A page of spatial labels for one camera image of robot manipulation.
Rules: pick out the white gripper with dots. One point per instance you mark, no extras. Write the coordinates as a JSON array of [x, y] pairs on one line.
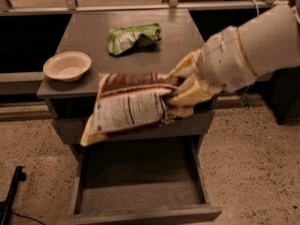
[[225, 59]]

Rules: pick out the brown chip bag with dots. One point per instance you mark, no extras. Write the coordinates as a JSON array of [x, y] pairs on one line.
[[128, 102]]

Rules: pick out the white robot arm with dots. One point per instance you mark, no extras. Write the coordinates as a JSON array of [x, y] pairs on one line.
[[271, 40]]

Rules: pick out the green chip bag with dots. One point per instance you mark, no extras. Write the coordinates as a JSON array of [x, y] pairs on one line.
[[124, 39]]

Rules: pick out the grey open lower drawer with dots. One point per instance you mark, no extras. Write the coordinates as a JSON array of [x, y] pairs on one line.
[[145, 182]]

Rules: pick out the grey wooden drawer cabinet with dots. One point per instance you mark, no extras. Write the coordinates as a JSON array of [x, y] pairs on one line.
[[88, 32]]

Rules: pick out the dark cabinet at right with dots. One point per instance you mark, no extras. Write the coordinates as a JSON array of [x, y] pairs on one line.
[[285, 94]]

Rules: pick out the white paper bowl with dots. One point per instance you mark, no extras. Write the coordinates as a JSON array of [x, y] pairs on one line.
[[67, 66]]

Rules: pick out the black stand leg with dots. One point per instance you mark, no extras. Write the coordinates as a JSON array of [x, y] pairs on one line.
[[5, 206]]

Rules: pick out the metal railing frame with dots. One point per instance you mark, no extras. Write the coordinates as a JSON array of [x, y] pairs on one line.
[[31, 30]]

